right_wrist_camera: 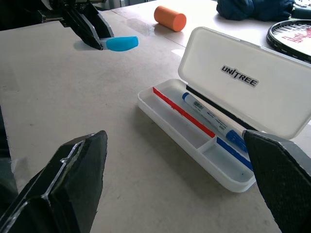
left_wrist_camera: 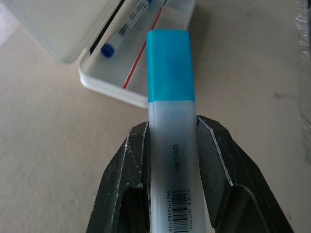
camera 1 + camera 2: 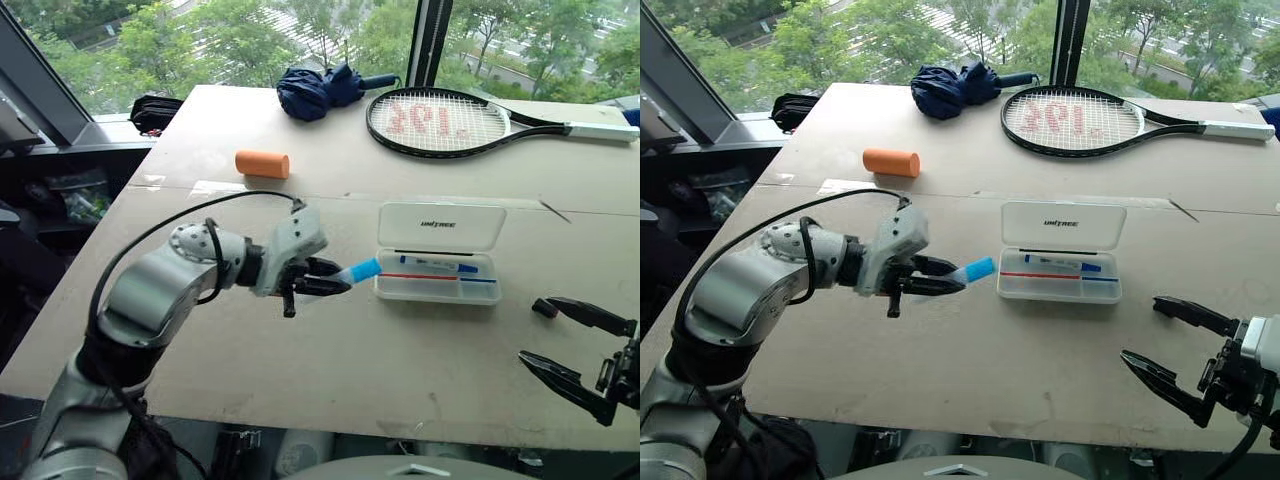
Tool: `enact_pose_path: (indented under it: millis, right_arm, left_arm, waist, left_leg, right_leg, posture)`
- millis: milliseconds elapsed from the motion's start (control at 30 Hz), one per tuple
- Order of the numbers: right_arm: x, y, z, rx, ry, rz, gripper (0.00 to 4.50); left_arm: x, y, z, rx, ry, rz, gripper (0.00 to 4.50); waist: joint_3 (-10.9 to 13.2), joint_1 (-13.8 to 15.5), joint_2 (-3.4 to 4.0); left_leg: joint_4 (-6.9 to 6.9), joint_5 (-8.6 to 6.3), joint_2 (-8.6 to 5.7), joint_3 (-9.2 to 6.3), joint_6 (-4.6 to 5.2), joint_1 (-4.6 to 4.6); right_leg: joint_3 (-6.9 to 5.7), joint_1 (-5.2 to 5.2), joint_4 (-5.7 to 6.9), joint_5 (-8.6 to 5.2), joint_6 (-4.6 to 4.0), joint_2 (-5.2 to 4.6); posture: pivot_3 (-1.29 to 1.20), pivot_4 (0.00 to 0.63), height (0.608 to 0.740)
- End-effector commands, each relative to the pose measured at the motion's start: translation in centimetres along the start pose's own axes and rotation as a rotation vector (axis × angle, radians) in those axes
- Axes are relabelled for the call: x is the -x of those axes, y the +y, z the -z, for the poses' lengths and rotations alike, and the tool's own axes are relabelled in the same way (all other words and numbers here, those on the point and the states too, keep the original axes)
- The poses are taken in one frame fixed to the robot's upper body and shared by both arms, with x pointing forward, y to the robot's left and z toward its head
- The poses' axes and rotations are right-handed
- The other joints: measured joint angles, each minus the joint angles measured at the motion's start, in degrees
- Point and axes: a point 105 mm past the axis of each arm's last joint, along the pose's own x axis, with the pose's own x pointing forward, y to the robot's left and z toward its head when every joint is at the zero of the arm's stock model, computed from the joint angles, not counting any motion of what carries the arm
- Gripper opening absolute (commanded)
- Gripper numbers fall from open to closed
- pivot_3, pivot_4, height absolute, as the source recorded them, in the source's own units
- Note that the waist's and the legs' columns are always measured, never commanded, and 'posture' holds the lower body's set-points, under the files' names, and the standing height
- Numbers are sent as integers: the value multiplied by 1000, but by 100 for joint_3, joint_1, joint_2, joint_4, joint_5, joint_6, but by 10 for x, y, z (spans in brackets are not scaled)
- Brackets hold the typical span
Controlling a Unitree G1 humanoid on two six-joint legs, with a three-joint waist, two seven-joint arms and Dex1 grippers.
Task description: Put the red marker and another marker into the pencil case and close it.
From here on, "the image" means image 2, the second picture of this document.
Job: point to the blue capped highlighter marker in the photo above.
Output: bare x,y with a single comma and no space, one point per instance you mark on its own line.
170,97

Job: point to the white marker with blue cap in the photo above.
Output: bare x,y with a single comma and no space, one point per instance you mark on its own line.
126,26

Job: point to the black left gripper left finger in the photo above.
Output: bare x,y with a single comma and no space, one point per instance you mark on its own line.
119,184

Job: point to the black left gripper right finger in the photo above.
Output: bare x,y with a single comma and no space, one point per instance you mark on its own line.
233,174

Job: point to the thin red marker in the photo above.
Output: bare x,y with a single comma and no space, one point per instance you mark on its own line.
143,46

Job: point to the translucent white pencil case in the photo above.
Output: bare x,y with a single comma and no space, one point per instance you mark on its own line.
73,31

